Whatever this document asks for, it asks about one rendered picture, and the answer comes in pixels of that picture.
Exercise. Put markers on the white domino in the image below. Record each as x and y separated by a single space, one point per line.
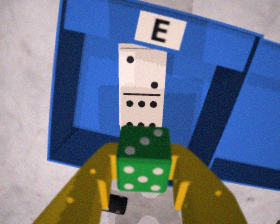
142 84
125 45

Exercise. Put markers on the green die with white pips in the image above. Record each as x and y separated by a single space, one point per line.
143 159

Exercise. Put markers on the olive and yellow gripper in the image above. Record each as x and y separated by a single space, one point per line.
200 195

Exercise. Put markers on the black aa battery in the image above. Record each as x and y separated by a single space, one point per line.
117 204

